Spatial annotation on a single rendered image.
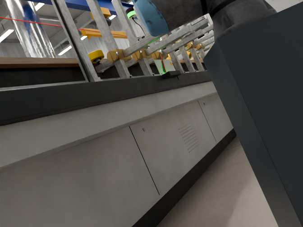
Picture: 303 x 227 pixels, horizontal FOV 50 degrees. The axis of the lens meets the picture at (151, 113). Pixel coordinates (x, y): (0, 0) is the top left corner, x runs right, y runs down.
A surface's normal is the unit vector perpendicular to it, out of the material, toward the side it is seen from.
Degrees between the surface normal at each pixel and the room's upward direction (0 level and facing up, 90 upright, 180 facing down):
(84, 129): 90
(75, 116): 90
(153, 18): 124
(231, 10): 70
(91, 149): 90
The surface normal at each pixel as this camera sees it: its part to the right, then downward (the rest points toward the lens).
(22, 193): 0.81, -0.38
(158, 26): 0.22, 0.80
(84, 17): -0.47, 0.17
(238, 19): -0.52, -0.18
